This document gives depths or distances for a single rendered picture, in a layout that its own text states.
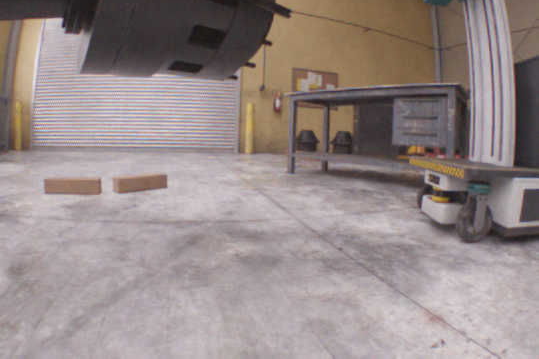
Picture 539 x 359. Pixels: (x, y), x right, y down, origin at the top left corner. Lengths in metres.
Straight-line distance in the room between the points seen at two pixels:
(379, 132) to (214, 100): 3.45
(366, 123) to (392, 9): 5.13
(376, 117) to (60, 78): 6.34
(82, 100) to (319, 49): 5.56
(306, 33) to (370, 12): 2.19
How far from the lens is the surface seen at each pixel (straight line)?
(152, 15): 0.74
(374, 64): 8.13
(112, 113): 6.47
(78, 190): 2.03
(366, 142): 4.76
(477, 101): 1.71
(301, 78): 6.94
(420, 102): 2.52
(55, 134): 6.91
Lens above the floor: 0.40
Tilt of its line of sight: 4 degrees down
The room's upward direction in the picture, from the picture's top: 2 degrees clockwise
